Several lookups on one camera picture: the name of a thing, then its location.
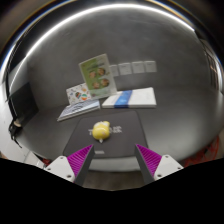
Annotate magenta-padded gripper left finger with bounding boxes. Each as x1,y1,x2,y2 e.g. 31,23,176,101
44,143,96,187

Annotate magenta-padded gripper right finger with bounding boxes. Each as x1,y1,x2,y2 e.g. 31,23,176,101
133,143,185,185

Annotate yellow computer mouse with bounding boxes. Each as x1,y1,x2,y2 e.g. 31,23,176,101
91,120,112,144

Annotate grey-blue magazine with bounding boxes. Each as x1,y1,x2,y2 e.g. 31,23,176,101
56,99,101,122

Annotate white book with blue stripe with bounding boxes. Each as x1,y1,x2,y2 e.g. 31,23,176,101
101,87,158,110

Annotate small white colourful card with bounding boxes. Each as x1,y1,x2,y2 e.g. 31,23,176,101
65,82,93,106

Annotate black bag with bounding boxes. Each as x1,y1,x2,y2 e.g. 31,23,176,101
8,118,24,148

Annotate green standing poster card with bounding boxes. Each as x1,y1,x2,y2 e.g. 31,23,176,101
78,53,118,100

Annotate orange cable tangle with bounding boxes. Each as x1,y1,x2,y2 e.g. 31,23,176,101
182,135,222,168

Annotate white wall socket plates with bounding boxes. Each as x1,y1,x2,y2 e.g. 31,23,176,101
109,60,158,77

